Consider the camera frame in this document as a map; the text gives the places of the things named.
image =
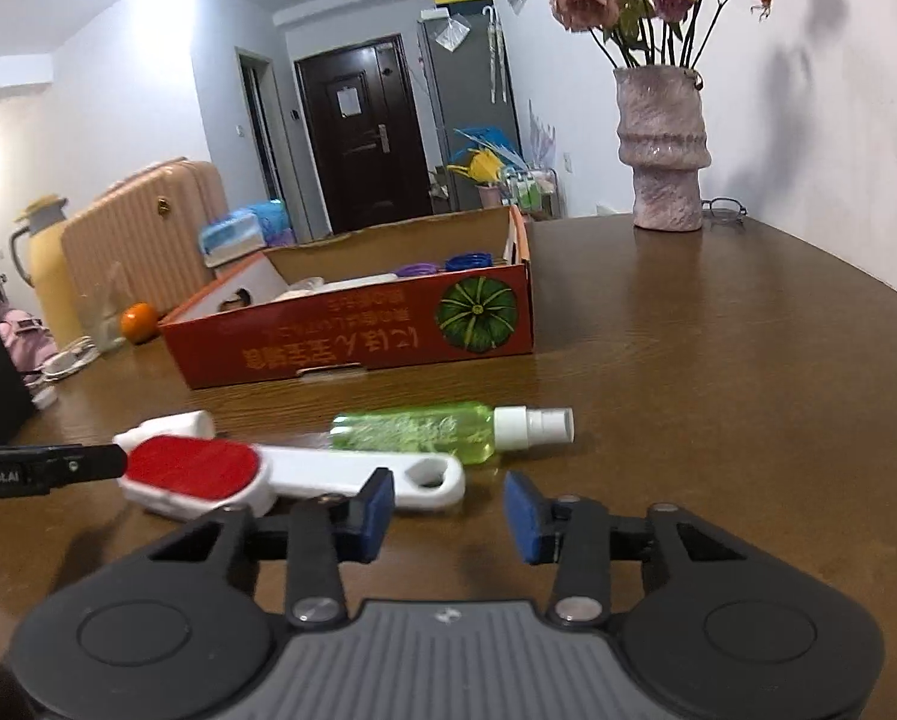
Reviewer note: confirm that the yellow watering can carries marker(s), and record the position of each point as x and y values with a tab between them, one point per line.
483	167

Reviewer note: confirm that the clear glass cup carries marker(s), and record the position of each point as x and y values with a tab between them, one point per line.
104	302

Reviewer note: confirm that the white small tube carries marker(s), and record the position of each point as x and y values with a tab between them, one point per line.
193	424

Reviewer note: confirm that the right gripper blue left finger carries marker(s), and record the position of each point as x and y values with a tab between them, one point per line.
326	531

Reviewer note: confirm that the pink backpack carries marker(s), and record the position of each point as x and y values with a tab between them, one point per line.
27	340

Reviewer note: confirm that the orange cardboard box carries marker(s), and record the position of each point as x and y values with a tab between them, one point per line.
338	303

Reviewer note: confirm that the red white lint brush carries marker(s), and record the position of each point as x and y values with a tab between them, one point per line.
183	477

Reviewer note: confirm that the purple yarn ball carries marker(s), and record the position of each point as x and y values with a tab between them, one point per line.
419	269

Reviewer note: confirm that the orange fruit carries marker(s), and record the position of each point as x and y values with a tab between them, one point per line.
139	323

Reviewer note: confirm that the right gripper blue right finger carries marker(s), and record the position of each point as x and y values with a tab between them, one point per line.
581	538

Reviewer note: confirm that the pink ribbed suitcase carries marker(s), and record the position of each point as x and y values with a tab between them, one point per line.
145	231

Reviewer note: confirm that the pink textured vase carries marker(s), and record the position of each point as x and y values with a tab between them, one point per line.
663	139

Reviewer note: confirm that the blue lid storage box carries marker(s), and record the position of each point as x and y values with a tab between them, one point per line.
245	231

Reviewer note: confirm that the yellow thermos jug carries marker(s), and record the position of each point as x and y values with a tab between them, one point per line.
37	253

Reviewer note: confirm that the grey refrigerator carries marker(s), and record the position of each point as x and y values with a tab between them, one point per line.
468	85

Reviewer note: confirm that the dark entrance door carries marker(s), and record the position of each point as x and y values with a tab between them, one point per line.
364	134

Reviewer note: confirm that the black eyeglasses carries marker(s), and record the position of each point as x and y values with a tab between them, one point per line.
724	210

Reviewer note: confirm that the green spray bottle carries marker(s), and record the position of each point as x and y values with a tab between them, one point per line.
473	433

